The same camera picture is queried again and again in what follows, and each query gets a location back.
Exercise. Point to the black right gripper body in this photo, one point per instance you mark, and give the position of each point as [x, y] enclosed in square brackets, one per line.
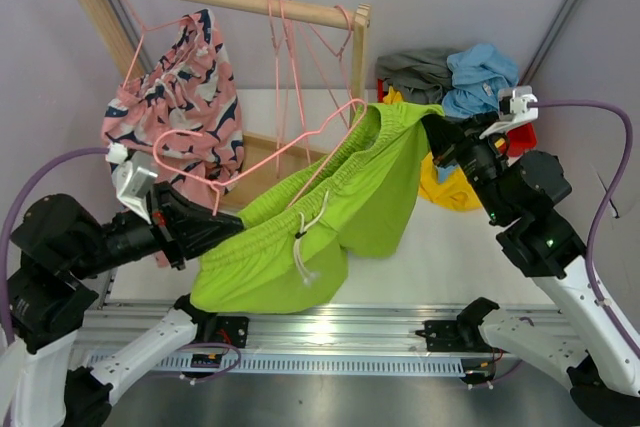
[485, 164]

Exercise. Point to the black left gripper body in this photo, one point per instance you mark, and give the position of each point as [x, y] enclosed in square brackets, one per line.
[125, 238]

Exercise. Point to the yellow shorts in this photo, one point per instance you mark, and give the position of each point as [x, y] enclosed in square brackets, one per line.
[446, 187]

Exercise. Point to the grey shorts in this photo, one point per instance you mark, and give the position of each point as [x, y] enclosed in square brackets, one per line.
[421, 75]

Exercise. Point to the light blue shorts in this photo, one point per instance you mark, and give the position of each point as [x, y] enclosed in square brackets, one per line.
[477, 76]

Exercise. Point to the lime green shorts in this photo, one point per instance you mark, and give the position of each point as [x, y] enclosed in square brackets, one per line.
[293, 252]

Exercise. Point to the pink shark print shorts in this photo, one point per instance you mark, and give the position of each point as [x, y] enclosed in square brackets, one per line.
[192, 87]

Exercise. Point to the pink wire hanger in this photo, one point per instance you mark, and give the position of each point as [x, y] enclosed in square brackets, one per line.
[337, 54]

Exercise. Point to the pink hanger of blue shorts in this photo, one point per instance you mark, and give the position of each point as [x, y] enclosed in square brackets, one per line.
[276, 43]

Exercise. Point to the pink hanger of grey shorts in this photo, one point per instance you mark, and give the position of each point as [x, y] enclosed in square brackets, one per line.
[288, 26]

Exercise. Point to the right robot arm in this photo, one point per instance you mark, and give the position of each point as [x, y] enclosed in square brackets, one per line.
[601, 371]

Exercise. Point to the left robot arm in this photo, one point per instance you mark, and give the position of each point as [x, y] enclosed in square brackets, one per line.
[47, 311]

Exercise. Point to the red plastic tray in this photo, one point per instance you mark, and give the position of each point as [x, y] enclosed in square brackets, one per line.
[521, 139]

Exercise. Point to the wooden clothes rack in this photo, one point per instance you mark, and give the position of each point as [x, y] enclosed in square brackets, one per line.
[104, 17]

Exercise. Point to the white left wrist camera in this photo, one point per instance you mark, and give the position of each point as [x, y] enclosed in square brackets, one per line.
[133, 178]

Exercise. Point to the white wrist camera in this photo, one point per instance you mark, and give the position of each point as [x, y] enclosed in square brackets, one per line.
[133, 178]
[515, 110]

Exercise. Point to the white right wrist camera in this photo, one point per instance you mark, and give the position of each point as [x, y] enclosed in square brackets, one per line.
[515, 110]

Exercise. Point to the slotted cable duct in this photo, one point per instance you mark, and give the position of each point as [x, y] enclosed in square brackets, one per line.
[255, 363]

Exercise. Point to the aluminium mounting rail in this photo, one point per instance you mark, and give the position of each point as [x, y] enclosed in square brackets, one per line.
[340, 329]

